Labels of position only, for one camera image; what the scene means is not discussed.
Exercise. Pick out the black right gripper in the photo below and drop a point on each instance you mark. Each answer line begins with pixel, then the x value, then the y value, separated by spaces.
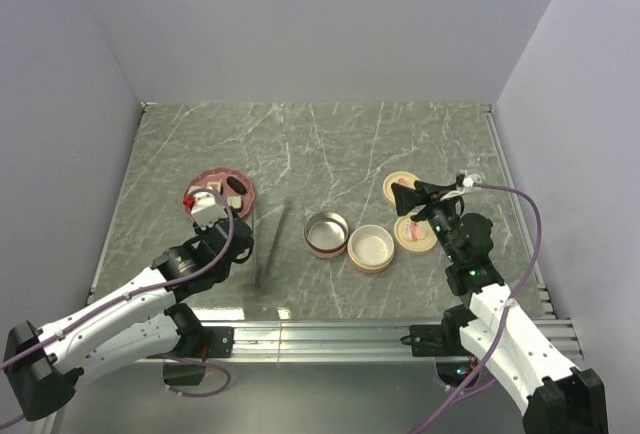
pixel 408 198

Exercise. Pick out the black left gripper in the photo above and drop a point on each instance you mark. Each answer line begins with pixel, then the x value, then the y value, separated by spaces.
pixel 202 233

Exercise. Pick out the pale sushi roll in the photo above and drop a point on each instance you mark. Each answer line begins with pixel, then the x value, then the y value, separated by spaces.
pixel 235 202

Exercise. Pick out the metal serving tongs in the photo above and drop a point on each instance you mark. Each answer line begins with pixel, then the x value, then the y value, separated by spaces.
pixel 261 268

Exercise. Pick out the pink dotted plate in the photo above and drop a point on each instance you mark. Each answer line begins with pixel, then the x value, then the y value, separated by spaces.
pixel 220 174

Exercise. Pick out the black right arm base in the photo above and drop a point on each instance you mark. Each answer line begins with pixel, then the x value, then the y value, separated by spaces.
pixel 430 339

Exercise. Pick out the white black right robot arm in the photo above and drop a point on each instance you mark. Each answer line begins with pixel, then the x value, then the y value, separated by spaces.
pixel 552 393

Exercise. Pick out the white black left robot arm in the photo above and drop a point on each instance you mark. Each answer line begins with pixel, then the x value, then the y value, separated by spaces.
pixel 145 317

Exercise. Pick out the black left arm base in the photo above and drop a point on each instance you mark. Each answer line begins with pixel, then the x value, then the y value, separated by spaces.
pixel 191 347

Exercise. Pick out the beige lunch box tier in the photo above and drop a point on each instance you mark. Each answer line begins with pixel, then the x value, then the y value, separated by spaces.
pixel 371 249

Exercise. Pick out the metal lunch box tier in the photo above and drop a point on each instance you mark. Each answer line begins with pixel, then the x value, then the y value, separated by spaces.
pixel 326 234

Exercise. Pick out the black spiky sea cucumber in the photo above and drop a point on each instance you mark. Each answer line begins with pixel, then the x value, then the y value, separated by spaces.
pixel 236 185

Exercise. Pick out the orange centre sushi roll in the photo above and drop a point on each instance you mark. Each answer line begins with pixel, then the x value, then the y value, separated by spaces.
pixel 215 185

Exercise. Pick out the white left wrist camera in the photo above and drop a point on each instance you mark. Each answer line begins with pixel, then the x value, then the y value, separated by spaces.
pixel 203 209

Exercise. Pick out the aluminium front rail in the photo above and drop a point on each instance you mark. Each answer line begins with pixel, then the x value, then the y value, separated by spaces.
pixel 354 341

